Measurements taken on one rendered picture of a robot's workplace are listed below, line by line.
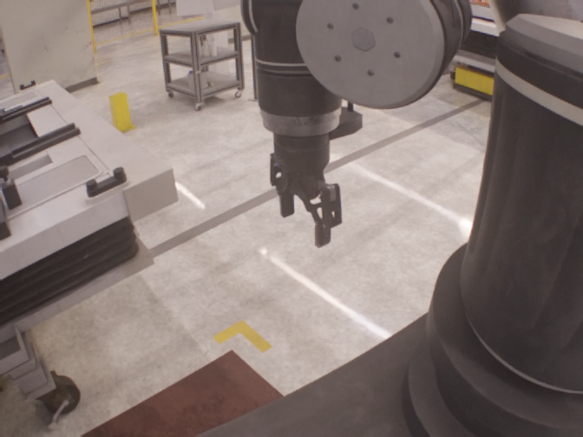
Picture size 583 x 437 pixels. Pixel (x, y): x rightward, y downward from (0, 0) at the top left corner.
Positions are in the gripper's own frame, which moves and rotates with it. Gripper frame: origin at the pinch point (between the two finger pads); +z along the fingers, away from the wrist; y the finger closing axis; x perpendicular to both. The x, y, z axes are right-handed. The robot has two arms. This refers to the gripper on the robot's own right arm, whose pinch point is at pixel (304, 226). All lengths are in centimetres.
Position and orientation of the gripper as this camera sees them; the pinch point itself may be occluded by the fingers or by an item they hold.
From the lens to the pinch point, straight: 66.6
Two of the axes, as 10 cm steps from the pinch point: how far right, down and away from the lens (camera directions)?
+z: 0.4, 8.2, 5.7
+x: 8.4, -3.3, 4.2
